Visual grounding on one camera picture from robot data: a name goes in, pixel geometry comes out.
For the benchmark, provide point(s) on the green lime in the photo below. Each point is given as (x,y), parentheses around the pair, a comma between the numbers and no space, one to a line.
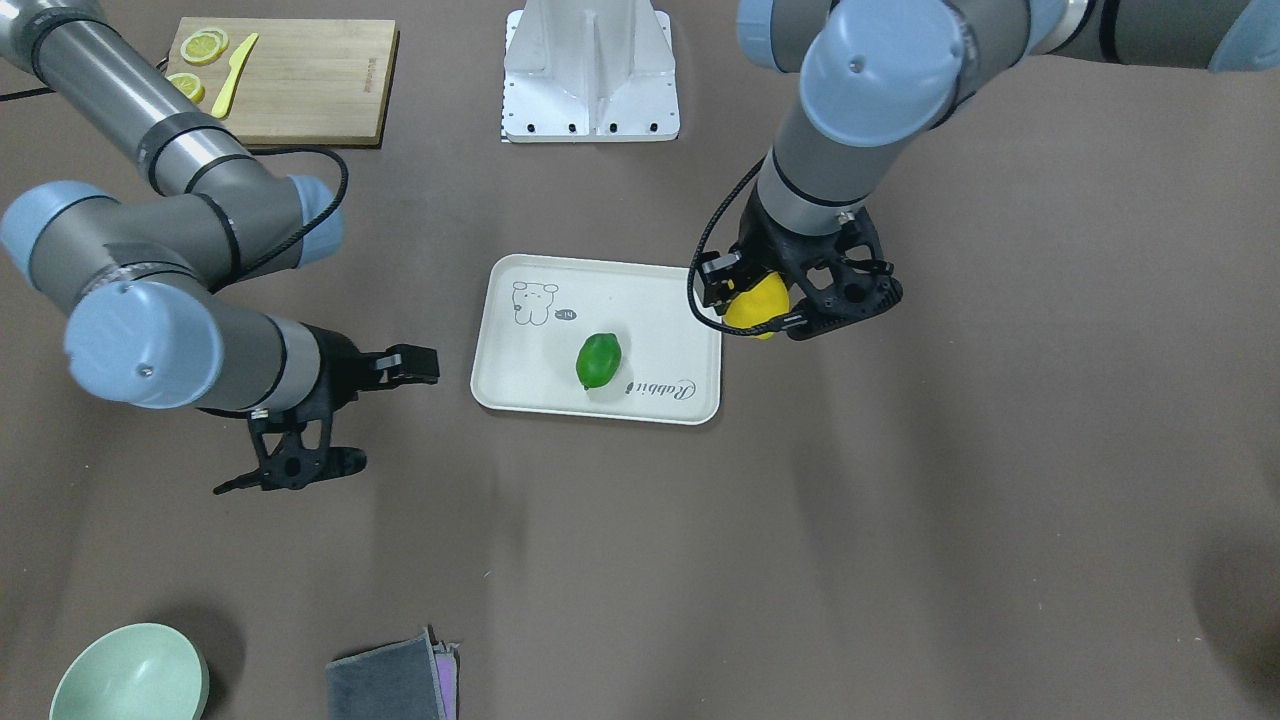
(599,358)

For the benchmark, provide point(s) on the cream rabbit tray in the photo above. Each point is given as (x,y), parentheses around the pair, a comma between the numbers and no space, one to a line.
(585,337)

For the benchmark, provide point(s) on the yellow lemon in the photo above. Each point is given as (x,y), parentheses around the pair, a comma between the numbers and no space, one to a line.
(768,298)

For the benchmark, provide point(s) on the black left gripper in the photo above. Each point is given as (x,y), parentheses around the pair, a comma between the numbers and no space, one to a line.
(759,243)

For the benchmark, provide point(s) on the lemon slice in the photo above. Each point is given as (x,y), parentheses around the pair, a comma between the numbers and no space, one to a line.
(204,46)
(189,84)

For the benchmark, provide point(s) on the yellow plastic knife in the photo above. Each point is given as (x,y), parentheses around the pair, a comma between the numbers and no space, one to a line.
(227,94)

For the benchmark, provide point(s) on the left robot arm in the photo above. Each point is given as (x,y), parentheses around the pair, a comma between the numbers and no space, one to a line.
(873,75)

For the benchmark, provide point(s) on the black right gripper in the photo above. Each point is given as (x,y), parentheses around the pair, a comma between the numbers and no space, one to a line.
(341,372)

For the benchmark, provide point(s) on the mint green bowl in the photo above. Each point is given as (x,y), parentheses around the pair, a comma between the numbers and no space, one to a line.
(139,671)

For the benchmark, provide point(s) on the grey folded cloth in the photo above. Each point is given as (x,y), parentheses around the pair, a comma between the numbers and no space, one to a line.
(414,679)

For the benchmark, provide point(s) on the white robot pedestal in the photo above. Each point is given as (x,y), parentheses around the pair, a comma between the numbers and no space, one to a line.
(589,72)

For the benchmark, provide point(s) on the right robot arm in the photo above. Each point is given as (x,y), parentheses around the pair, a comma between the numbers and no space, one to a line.
(141,283)

